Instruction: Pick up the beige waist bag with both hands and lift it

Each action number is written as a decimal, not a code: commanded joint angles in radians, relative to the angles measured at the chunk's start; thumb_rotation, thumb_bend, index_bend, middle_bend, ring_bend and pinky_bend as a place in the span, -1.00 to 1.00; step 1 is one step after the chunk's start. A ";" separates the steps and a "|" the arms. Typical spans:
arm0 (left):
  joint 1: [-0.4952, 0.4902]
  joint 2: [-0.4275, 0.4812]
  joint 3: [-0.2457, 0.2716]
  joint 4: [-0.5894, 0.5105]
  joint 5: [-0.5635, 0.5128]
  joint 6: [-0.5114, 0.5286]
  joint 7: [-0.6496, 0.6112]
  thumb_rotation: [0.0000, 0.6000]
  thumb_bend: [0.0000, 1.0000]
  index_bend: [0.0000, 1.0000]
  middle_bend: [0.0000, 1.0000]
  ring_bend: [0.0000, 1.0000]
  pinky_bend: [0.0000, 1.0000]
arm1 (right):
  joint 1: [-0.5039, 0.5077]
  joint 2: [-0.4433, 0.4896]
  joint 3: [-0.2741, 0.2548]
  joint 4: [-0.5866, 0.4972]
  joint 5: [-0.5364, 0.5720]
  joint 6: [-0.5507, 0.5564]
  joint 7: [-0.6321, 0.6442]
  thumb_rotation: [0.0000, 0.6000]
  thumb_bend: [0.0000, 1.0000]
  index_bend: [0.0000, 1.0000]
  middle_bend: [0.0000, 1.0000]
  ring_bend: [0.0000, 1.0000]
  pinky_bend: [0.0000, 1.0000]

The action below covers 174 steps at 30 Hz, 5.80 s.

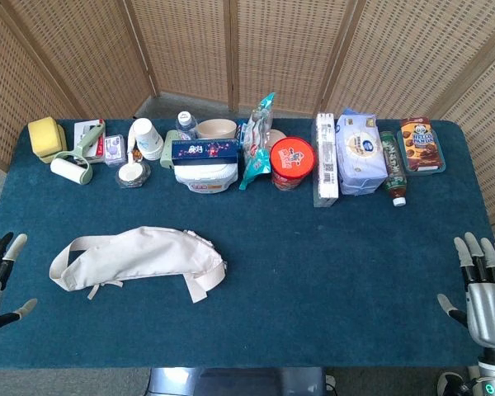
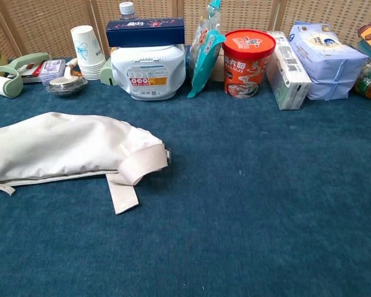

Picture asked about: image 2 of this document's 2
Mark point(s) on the beige cloth bag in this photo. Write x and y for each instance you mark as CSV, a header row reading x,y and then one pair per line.
x,y
65,145

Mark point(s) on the teal snack bag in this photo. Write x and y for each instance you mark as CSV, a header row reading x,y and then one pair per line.
x,y
204,62

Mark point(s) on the blue table cloth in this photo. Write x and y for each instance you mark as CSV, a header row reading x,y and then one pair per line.
x,y
235,216

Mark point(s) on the white plastic detergent tub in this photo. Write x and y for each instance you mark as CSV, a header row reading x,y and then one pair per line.
x,y
148,63

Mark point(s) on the orange instant noodle cup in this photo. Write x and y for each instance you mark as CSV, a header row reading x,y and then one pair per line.
x,y
245,68

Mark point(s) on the pale green holder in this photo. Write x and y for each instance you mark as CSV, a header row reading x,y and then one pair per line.
x,y
105,75

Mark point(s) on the navy blue long box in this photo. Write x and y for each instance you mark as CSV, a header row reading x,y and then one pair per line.
x,y
145,34

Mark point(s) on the long white tissue box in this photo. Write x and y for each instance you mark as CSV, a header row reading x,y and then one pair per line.
x,y
287,71

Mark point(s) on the white paper cup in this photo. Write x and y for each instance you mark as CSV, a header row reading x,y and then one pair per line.
x,y
86,49

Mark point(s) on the clear water bottle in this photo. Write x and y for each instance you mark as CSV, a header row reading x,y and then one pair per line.
x,y
126,9

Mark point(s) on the small purple clear box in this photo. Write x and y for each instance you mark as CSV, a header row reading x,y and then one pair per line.
x,y
51,69

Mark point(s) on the blue white tissue pack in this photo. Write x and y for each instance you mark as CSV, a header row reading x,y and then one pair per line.
x,y
327,62

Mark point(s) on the red and white box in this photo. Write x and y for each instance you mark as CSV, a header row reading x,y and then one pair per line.
x,y
34,73

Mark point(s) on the wicker folding screen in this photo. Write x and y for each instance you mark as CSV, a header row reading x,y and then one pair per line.
x,y
49,24

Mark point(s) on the green lint roller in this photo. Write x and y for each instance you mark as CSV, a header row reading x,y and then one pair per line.
x,y
0,86

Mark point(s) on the green tea bottle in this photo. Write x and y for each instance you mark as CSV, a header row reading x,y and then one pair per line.
x,y
369,80

